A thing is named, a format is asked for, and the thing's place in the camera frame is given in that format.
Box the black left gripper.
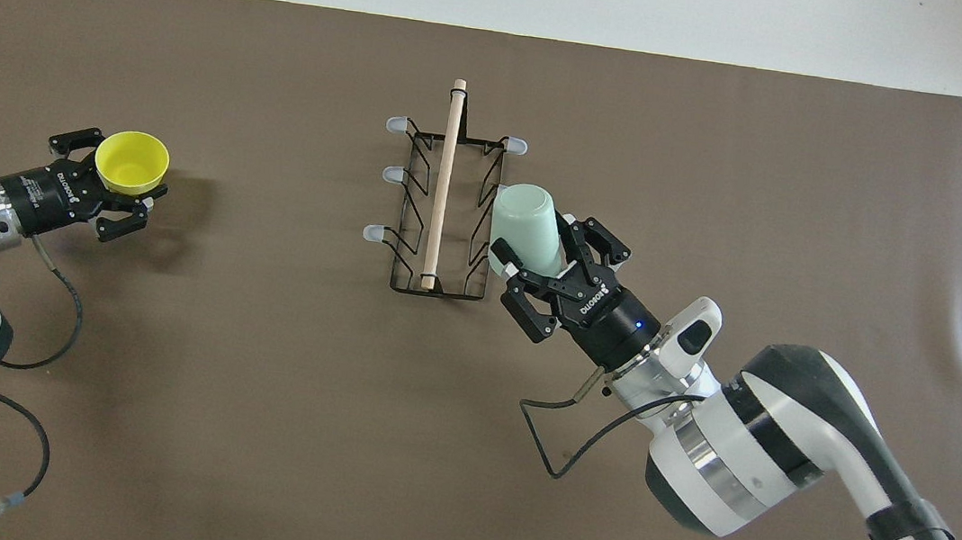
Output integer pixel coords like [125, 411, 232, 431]
[0, 118, 175, 251]

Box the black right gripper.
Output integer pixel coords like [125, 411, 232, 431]
[481, 207, 677, 377]

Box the yellow plastic cup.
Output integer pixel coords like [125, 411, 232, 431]
[90, 127, 173, 202]

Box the pale green plastic cup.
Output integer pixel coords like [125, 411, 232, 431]
[484, 180, 571, 284]

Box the brown paper table mat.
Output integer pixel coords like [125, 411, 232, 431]
[0, 0, 962, 540]

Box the black wire cup rack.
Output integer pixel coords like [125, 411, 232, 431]
[356, 70, 536, 306]

